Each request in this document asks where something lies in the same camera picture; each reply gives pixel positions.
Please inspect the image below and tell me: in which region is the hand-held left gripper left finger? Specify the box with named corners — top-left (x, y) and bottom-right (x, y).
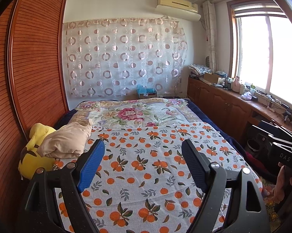
top-left (22, 139), bottom-right (106, 233)

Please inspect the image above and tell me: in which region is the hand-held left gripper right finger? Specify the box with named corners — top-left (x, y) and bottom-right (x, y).
top-left (182, 139), bottom-right (271, 233)

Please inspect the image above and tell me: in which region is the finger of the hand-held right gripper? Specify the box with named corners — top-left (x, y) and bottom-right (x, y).
top-left (265, 121), bottom-right (292, 142)
top-left (248, 124), bottom-right (274, 159)

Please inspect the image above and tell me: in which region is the beige cloth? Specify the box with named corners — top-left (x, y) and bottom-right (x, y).
top-left (37, 119), bottom-right (93, 159)

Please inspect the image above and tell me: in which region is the person's right hand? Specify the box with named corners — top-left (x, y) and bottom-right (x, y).
top-left (273, 163), bottom-right (292, 202)

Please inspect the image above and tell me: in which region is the red cloth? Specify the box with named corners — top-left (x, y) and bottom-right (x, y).
top-left (245, 150), bottom-right (261, 161)

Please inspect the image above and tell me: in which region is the orange-print bed sheet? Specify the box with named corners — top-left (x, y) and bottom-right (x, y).
top-left (51, 123), bottom-right (264, 233)

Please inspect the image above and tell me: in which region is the low wooden cabinet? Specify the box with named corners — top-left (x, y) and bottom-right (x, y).
top-left (187, 76), bottom-right (292, 151)

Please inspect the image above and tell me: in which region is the pink bottle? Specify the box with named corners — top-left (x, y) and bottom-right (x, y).
top-left (232, 76), bottom-right (241, 93)

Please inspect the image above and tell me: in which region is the yellow plush toy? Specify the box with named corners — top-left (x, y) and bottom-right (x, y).
top-left (18, 123), bottom-right (57, 180)

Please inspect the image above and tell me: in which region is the floral blanket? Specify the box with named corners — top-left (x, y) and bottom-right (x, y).
top-left (69, 98), bottom-right (197, 130)

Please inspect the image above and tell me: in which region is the cardboard box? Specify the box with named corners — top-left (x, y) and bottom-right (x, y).
top-left (204, 72), bottom-right (225, 84)

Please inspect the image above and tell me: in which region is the wooden-framed window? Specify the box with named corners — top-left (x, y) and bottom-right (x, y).
top-left (227, 0), bottom-right (292, 110)

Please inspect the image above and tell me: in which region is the stack of folded cloths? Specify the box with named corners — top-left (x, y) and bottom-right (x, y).
top-left (188, 64), bottom-right (212, 76)

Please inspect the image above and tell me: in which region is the blue box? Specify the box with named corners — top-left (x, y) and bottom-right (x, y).
top-left (136, 84), bottom-right (158, 99)

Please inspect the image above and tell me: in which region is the circle-patterned sheer curtain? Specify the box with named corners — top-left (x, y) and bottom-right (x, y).
top-left (63, 18), bottom-right (188, 98)

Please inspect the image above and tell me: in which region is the patterned window curtain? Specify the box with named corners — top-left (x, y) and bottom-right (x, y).
top-left (202, 0), bottom-right (218, 73)

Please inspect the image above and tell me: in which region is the wooden slatted wardrobe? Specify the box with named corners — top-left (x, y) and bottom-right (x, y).
top-left (0, 0), bottom-right (70, 233)

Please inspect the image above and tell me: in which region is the black cable bundle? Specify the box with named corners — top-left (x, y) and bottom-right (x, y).
top-left (265, 95), bottom-right (282, 110)

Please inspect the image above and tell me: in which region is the wall air conditioner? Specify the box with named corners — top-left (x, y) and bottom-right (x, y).
top-left (156, 0), bottom-right (202, 21)

